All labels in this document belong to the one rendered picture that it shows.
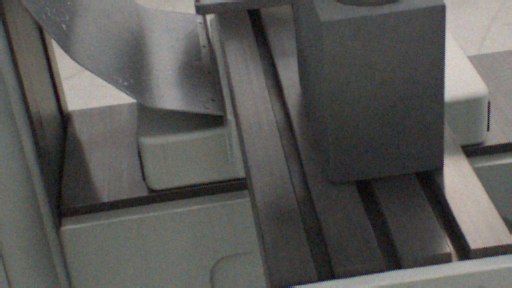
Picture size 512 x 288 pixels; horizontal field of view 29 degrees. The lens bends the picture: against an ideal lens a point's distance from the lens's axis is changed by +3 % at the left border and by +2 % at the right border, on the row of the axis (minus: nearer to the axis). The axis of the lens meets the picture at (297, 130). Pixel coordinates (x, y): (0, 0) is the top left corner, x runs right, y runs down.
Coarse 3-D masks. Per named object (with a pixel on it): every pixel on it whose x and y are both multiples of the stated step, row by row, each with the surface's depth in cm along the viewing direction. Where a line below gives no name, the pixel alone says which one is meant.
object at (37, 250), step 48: (0, 0) 117; (0, 48) 119; (48, 48) 148; (0, 96) 121; (48, 96) 145; (0, 144) 123; (48, 144) 138; (0, 192) 125; (48, 192) 132; (0, 240) 129; (48, 240) 134
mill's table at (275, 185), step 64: (256, 64) 124; (256, 128) 111; (448, 128) 108; (256, 192) 100; (320, 192) 99; (384, 192) 98; (448, 192) 97; (320, 256) 94; (384, 256) 93; (448, 256) 90
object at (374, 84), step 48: (336, 0) 93; (384, 0) 92; (432, 0) 92; (336, 48) 92; (384, 48) 92; (432, 48) 93; (336, 96) 94; (384, 96) 95; (432, 96) 96; (336, 144) 97; (384, 144) 98; (432, 144) 99
